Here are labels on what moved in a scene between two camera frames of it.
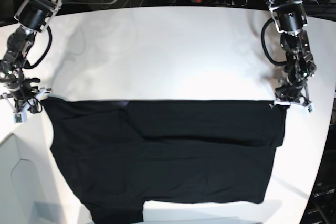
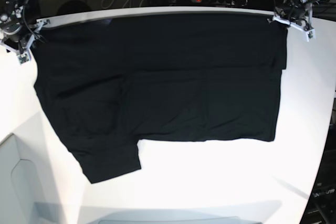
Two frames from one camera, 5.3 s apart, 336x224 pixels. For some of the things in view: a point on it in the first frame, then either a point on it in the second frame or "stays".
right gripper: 296,93 to 298,16
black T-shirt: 117,153 to 108,83
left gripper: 21,91 to 18,39
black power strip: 228,0 stays
